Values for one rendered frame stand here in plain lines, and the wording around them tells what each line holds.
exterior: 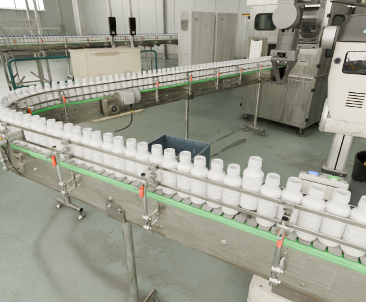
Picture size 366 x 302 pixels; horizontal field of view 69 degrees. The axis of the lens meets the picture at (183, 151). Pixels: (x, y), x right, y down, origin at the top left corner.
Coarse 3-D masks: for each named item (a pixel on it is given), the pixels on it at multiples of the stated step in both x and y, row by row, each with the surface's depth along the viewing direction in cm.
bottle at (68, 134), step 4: (64, 124) 115; (68, 124) 116; (72, 124) 115; (64, 128) 114; (68, 128) 114; (64, 132) 116; (68, 132) 115; (64, 136) 115; (68, 136) 114; (68, 144) 116; (72, 148) 117; (68, 152) 118; (72, 152) 117; (72, 160) 119
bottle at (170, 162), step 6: (168, 150) 93; (174, 150) 91; (168, 156) 90; (174, 156) 91; (162, 162) 92; (168, 162) 91; (174, 162) 91; (174, 168) 91; (162, 174) 94; (168, 174) 92; (174, 174) 92; (162, 180) 95; (168, 180) 93; (174, 180) 93; (162, 186) 96; (174, 186) 94; (168, 192) 95; (174, 192) 95
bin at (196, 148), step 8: (168, 136) 162; (152, 144) 154; (160, 144) 161; (168, 144) 165; (176, 144) 162; (184, 144) 159; (192, 144) 156; (200, 144) 153; (208, 144) 150; (192, 152) 158; (200, 152) 140; (208, 152) 150; (192, 160) 132; (208, 160) 153
